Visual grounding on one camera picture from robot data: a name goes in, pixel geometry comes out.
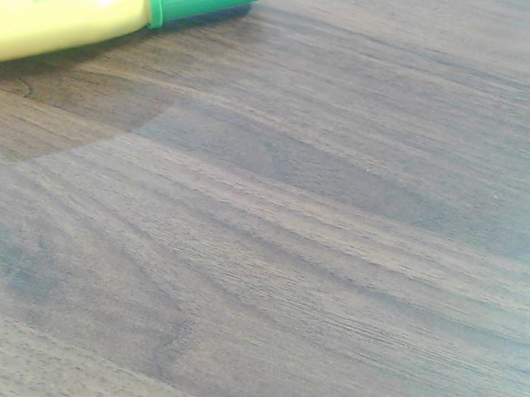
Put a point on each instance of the yellow highlighter with green cap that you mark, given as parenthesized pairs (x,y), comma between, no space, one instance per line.
(56,22)

